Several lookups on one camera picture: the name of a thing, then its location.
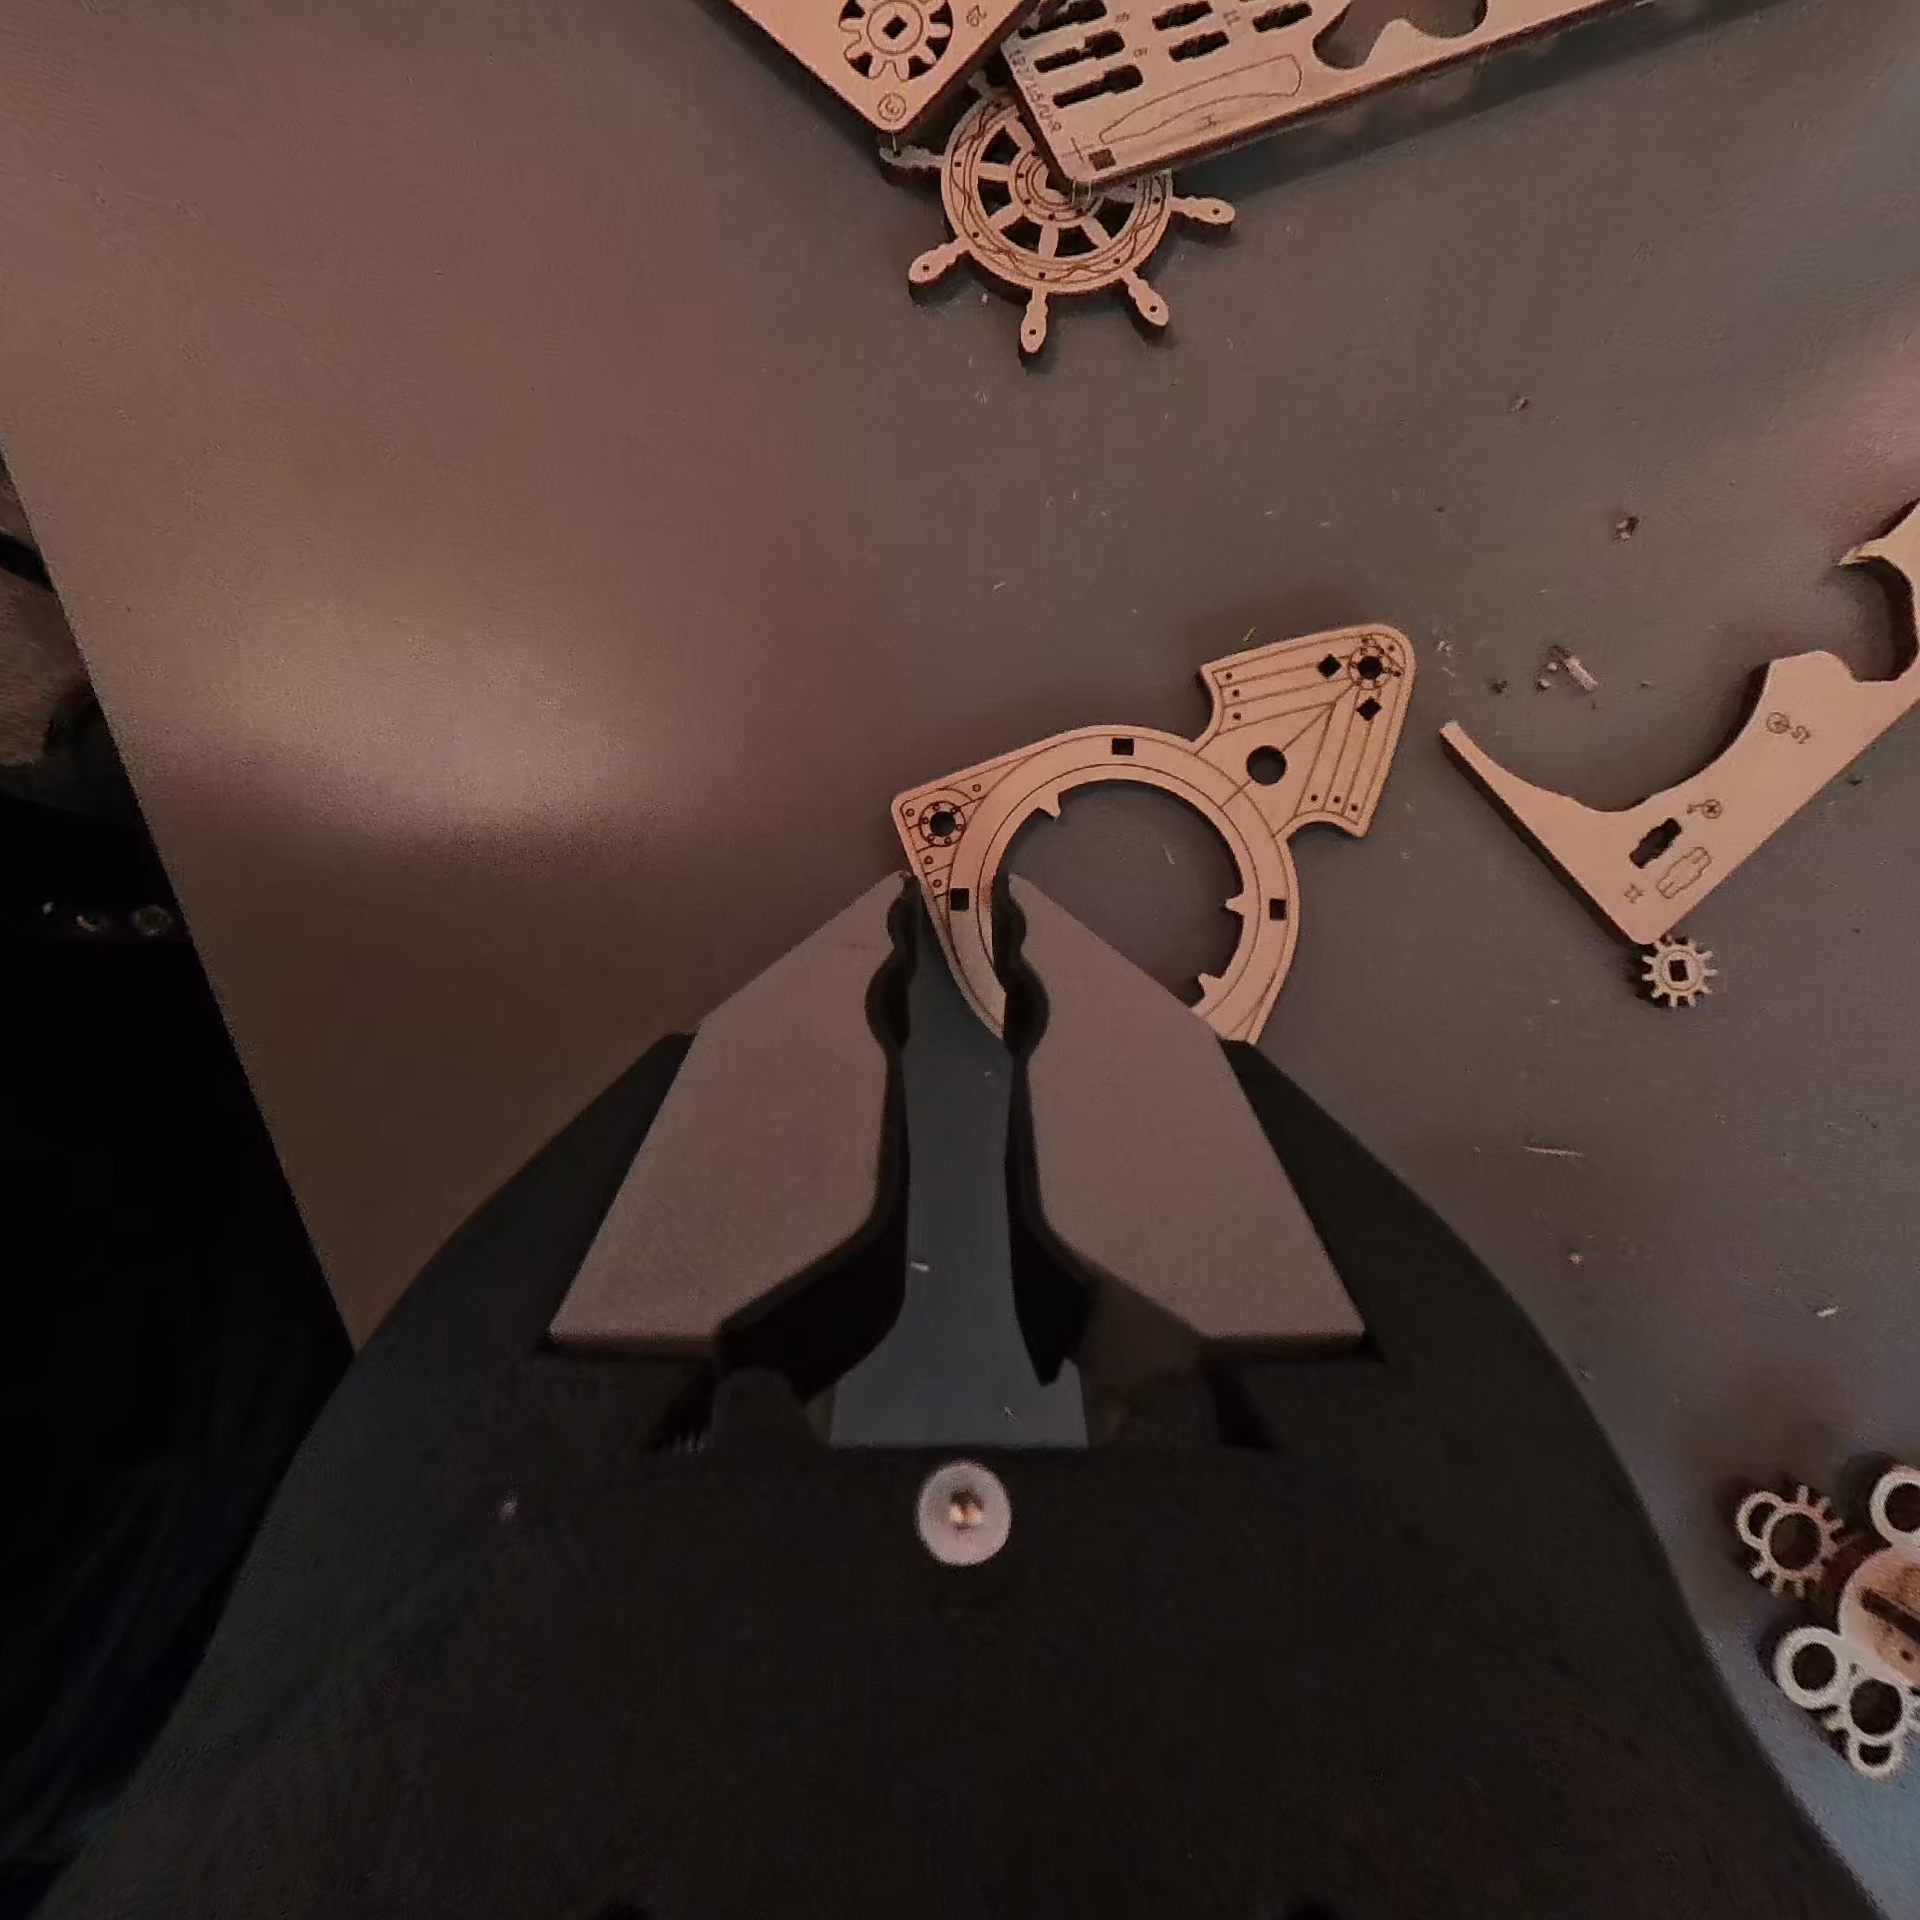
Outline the wooden sheet with large cutouts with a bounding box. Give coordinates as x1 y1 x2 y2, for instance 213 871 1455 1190
726 0 1040 141

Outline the wavy wooden sheet offcut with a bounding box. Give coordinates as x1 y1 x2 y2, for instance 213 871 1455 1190
1440 502 1920 949

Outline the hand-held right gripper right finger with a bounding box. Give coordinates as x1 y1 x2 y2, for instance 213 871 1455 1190
1002 874 1371 1391

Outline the wooden gear model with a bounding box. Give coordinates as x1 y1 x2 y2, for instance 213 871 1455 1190
1734 1462 1920 1783

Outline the wooden sheet with rectangular cutout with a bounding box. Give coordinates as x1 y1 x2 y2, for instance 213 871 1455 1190
1002 0 1644 192

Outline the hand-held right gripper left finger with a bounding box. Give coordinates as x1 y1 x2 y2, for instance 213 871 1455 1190
547 871 921 1404

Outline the small wooden gear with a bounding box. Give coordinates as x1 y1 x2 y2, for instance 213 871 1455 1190
1620 933 1722 1012

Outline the wooden ship wheel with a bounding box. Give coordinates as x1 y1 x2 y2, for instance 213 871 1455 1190
907 87 1243 361

